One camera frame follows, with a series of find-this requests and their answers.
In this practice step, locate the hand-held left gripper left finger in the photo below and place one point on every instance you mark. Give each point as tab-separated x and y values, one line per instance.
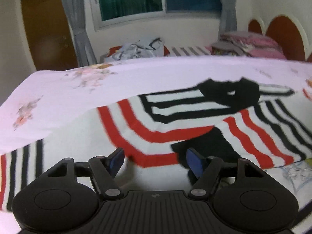
116	162

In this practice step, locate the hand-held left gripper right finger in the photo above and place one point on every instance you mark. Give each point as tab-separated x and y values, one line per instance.
195	163

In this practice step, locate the red black white striped sweater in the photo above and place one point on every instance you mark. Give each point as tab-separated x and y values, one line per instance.
156	124

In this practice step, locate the pile of grey clothes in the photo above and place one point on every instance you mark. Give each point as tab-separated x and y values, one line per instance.
139	48

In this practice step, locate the stack of folded pink clothes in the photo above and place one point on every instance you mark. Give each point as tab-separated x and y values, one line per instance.
253	45

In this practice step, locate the pink floral bedsheet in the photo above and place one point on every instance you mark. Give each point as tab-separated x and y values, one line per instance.
73	95

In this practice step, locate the white patterned cloth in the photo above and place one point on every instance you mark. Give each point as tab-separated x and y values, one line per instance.
292	175

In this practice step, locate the grey white striped cloth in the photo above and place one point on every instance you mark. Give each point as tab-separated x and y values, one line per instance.
189	51

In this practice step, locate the grey curtain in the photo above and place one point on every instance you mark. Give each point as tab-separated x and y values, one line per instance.
228	7
79	26

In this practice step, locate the brown wooden door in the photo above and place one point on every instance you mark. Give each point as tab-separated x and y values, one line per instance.
46	29

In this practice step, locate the brown white scalloped headboard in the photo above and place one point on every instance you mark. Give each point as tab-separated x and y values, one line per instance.
287	33

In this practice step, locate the window with white frame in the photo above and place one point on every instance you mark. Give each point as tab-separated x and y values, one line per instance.
136	2

